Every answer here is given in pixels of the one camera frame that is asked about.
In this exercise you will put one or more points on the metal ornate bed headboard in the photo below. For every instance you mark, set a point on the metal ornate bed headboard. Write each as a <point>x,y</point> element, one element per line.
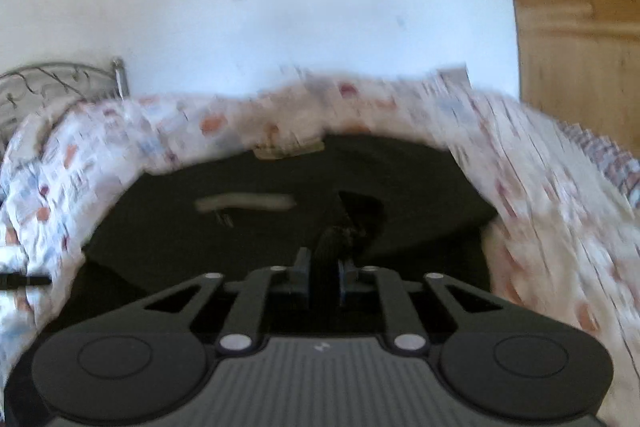
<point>24,89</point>

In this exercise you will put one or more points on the striped bed sheet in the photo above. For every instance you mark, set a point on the striped bed sheet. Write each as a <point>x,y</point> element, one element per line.
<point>618,165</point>

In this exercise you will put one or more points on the black t-shirt with print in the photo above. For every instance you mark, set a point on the black t-shirt with print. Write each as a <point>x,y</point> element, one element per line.
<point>411,206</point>

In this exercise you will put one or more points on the patterned circle print duvet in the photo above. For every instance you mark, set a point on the patterned circle print duvet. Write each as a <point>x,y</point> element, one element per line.
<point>565,241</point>

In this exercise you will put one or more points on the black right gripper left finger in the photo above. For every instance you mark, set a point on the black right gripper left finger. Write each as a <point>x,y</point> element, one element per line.
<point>244,329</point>

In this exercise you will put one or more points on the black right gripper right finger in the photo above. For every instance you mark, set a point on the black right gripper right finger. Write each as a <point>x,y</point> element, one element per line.
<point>375,303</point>

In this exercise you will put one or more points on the wooden wardrobe door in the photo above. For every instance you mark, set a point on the wooden wardrobe door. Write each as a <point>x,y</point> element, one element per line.
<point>579,62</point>

